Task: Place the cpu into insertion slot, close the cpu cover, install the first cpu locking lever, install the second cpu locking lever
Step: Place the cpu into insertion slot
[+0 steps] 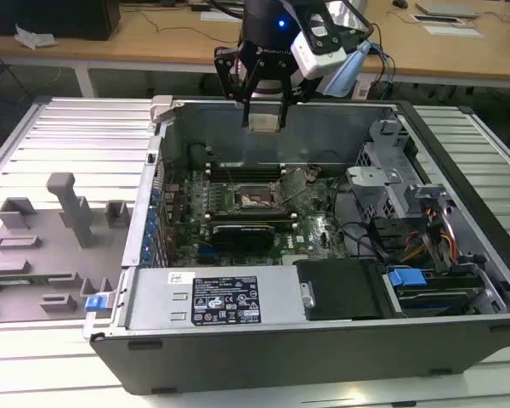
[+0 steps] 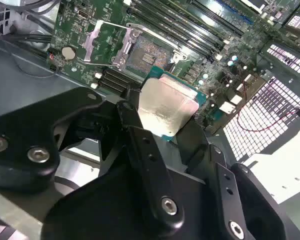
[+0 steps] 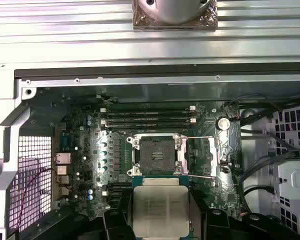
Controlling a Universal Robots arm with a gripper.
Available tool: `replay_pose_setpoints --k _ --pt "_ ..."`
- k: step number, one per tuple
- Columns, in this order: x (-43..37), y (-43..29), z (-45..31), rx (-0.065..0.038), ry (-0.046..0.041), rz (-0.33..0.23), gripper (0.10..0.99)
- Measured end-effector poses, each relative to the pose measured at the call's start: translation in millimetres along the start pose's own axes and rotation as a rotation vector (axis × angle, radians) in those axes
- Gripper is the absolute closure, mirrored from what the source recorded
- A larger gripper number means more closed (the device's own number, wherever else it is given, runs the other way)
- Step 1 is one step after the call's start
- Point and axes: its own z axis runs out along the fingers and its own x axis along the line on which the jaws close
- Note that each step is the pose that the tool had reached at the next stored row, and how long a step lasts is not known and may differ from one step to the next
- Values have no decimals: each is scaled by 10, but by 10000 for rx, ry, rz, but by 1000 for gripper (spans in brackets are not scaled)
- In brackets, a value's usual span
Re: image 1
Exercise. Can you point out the crumpled white paper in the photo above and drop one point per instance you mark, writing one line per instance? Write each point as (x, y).
(34, 38)

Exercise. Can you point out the metal drive cage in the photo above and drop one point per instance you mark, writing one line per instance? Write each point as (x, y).
(374, 187)

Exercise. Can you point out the black hard disk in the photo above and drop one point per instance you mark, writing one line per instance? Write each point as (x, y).
(438, 297)

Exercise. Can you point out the black graphics card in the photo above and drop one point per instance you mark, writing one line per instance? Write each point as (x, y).
(244, 238)

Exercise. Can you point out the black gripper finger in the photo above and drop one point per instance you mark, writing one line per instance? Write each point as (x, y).
(285, 93)
(229, 72)

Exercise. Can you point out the white desk leg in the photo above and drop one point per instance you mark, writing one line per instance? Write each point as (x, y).
(86, 83)

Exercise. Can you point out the white paper sheet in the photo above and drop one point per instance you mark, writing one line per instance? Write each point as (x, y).
(219, 16)

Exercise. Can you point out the grey flat laptop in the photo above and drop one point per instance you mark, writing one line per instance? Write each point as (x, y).
(446, 9)

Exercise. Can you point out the white flat sheet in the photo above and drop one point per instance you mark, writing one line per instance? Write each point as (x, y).
(452, 31)

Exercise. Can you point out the CPU socket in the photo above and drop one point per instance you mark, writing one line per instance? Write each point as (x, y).
(251, 200)

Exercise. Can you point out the black computer mouse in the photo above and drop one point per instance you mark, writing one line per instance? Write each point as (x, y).
(399, 3)

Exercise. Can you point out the wooden desk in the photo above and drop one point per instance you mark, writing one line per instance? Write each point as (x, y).
(153, 47)

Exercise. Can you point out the black box on desk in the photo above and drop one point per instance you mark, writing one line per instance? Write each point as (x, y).
(51, 17)

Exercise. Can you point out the blue disk carrier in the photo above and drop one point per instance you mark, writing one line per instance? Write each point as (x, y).
(406, 280)

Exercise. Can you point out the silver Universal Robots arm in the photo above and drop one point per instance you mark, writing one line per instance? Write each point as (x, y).
(344, 72)

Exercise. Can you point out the grey parts rack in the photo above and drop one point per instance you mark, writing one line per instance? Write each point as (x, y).
(47, 263)

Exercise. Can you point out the black open PC case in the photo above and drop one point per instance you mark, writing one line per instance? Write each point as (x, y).
(280, 361)

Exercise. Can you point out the black RAM slots bank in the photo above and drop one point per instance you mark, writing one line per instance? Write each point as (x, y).
(246, 171)
(251, 219)

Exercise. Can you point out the grey power supply unit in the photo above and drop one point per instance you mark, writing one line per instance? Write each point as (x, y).
(161, 297)

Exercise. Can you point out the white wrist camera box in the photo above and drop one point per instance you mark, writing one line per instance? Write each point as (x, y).
(314, 61)

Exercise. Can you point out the blue case latch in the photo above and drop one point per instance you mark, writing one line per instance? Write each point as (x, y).
(94, 304)

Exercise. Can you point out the green motherboard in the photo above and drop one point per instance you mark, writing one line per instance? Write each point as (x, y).
(306, 238)

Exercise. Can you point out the green RAM stick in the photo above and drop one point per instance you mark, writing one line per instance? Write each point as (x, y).
(21, 280)

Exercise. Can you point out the blue expansion slot clip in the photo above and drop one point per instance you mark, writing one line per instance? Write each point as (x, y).
(155, 196)
(145, 251)
(149, 232)
(151, 219)

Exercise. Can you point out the silver square CPU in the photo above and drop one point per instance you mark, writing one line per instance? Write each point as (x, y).
(263, 123)

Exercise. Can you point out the black plastic shroud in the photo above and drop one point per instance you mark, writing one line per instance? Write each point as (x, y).
(340, 289)

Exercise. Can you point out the white framed black plate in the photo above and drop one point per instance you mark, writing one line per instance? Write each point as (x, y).
(435, 18)

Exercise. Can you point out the black power adapter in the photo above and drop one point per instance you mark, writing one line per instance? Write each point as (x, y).
(200, 7)

